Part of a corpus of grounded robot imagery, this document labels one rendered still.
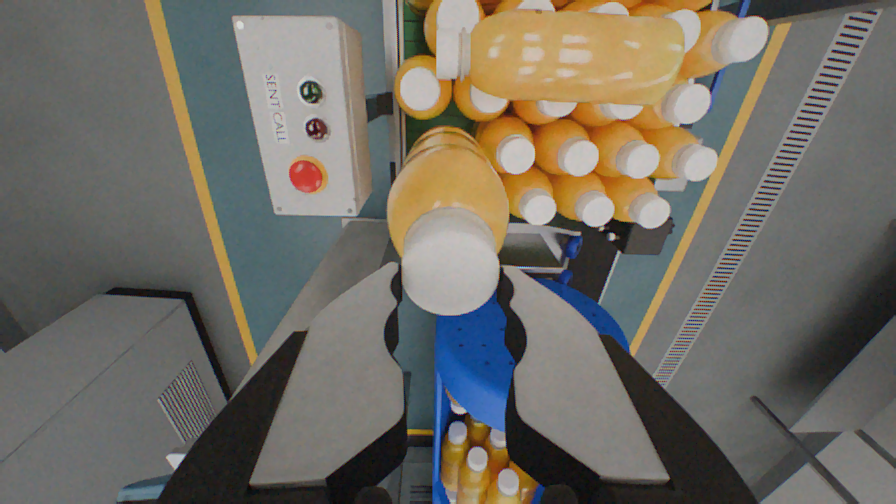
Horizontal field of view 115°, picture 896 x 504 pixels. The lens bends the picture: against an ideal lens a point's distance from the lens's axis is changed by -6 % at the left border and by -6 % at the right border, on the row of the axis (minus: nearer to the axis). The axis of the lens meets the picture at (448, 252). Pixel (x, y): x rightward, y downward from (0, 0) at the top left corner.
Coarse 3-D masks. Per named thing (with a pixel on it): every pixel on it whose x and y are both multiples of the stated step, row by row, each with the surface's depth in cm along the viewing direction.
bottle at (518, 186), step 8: (536, 168) 42; (504, 176) 44; (512, 176) 42; (520, 176) 40; (528, 176) 40; (536, 176) 40; (544, 176) 41; (504, 184) 42; (512, 184) 41; (520, 184) 40; (528, 184) 39; (536, 184) 39; (544, 184) 39; (512, 192) 40; (520, 192) 39; (528, 192) 38; (544, 192) 38; (552, 192) 40; (512, 200) 40; (520, 200) 39; (512, 208) 41; (520, 208) 39; (520, 216) 41
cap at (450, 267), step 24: (456, 216) 13; (432, 240) 11; (456, 240) 11; (480, 240) 11; (408, 264) 12; (432, 264) 12; (456, 264) 12; (480, 264) 12; (408, 288) 12; (432, 288) 12; (456, 288) 12; (480, 288) 12; (432, 312) 13; (456, 312) 13
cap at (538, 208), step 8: (536, 192) 38; (528, 200) 37; (536, 200) 37; (544, 200) 37; (552, 200) 37; (528, 208) 37; (536, 208) 37; (544, 208) 37; (552, 208) 37; (528, 216) 38; (536, 216) 38; (544, 216) 38; (552, 216) 38; (536, 224) 38
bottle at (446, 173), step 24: (432, 144) 19; (456, 144) 19; (408, 168) 16; (432, 168) 15; (456, 168) 15; (480, 168) 16; (408, 192) 15; (432, 192) 14; (456, 192) 14; (480, 192) 14; (504, 192) 16; (408, 216) 14; (432, 216) 13; (480, 216) 14; (504, 216) 15; (408, 240) 13; (504, 240) 16
